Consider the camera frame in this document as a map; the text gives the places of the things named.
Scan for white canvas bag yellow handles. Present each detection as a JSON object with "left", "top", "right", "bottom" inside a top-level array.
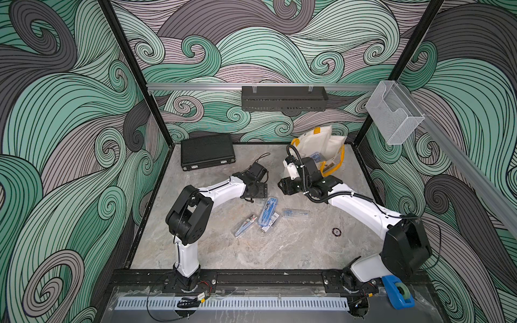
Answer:
[{"left": 291, "top": 126, "right": 346, "bottom": 177}]

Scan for blue compass set package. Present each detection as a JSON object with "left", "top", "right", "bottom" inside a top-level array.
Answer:
[{"left": 258, "top": 197, "right": 278, "bottom": 227}]

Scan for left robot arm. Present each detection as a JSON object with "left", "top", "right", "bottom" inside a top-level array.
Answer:
[{"left": 165, "top": 162, "right": 269, "bottom": 291}]

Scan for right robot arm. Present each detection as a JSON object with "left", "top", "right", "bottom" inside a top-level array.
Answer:
[{"left": 278, "top": 156, "right": 432, "bottom": 291}]

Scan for clear flat compass case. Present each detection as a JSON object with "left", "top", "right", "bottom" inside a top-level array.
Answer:
[{"left": 282, "top": 209, "right": 310, "bottom": 219}]

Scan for black briefcase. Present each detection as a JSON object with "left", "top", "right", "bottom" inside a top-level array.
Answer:
[{"left": 180, "top": 134, "right": 236, "bottom": 172}]

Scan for blue tape dispenser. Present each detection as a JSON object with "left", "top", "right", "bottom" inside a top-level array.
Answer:
[{"left": 382, "top": 275, "right": 415, "bottom": 310}]

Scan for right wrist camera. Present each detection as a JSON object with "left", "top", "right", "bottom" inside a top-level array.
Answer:
[{"left": 283, "top": 144, "right": 304, "bottom": 180}]

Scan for black wall shelf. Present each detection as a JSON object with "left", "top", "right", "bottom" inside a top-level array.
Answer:
[{"left": 241, "top": 86, "right": 329, "bottom": 115}]

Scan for clear wall bin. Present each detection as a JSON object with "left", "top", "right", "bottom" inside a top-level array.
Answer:
[{"left": 366, "top": 81, "right": 425, "bottom": 145}]

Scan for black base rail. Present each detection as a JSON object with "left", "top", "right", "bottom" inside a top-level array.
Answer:
[{"left": 108, "top": 268, "right": 429, "bottom": 292}]

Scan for white slotted cable duct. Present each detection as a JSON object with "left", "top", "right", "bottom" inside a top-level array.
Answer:
[{"left": 114, "top": 297, "right": 350, "bottom": 312}]

